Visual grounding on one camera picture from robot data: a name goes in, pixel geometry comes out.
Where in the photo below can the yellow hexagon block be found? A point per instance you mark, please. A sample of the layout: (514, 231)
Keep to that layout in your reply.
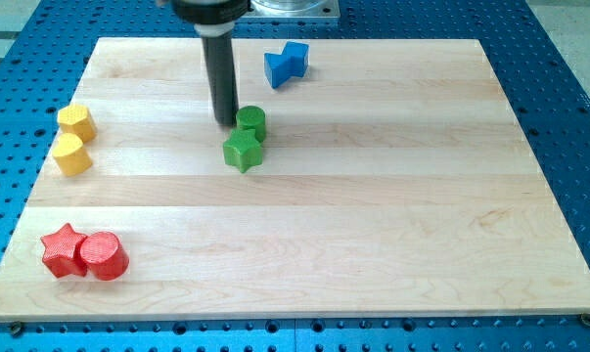
(77, 119)

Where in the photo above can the yellow heart block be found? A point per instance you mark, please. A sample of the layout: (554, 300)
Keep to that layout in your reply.
(71, 155)

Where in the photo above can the green cylinder block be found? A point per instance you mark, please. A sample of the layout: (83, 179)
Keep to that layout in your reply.
(252, 117)

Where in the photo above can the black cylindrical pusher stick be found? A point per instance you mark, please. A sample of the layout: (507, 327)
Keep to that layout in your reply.
(220, 68)

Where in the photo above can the red cylinder block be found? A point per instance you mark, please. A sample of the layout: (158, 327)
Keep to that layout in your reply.
(104, 256)

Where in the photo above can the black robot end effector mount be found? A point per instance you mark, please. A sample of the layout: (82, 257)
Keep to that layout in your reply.
(210, 18)

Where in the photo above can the blue zigzag block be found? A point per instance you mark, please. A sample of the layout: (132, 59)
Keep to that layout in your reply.
(293, 61)

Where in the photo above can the light wooden board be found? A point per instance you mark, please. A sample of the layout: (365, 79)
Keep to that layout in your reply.
(396, 181)

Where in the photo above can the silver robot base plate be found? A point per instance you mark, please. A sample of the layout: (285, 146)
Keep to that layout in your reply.
(294, 9)

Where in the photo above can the red star block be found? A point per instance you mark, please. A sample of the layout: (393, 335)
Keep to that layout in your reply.
(61, 252)

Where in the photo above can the green star block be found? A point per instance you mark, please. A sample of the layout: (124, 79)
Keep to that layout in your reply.
(242, 150)

